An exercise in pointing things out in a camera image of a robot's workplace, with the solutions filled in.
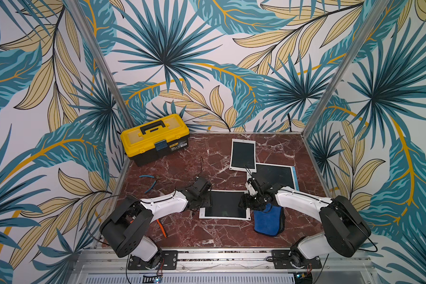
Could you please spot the aluminium corner post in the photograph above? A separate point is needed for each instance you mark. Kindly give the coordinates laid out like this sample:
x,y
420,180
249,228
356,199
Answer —
x,y
356,45
83,25

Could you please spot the blue handled pliers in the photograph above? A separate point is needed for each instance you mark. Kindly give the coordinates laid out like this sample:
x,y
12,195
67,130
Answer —
x,y
149,180

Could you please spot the right aluminium corner post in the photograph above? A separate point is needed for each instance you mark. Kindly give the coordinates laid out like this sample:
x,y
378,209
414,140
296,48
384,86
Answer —
x,y
356,45

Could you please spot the yellow black toolbox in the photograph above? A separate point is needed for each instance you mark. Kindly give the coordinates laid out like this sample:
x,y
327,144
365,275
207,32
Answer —
x,y
151,141

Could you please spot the white drawing tablet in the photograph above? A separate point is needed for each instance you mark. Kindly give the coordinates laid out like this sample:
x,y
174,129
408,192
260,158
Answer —
x,y
225,206
243,155

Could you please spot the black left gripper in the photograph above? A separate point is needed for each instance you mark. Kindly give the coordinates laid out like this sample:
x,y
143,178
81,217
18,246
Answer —
x,y
209,200

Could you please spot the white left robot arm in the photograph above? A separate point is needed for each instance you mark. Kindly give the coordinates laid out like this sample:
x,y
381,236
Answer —
x,y
126,227

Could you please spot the white drawing tablet front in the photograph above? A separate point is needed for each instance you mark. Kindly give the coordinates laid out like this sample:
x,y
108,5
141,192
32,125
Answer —
x,y
243,155

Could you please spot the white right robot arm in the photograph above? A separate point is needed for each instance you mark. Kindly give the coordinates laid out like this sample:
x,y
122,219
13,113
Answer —
x,y
344,230

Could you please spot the blue framed drawing tablet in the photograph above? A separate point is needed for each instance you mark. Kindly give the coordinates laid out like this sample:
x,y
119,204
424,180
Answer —
x,y
276,174

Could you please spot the blue microfiber cloth black trim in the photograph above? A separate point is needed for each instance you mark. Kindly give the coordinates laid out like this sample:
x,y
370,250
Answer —
x,y
270,221

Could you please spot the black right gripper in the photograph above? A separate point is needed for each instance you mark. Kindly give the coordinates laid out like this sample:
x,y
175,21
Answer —
x,y
247,202

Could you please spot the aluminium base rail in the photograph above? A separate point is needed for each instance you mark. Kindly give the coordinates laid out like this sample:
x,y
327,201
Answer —
x,y
220,266

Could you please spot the orange handled cutter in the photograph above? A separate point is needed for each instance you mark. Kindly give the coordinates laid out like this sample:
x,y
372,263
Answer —
x,y
162,228

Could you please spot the left aluminium corner post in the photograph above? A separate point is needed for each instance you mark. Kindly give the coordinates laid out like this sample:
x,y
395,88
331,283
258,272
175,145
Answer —
x,y
83,25

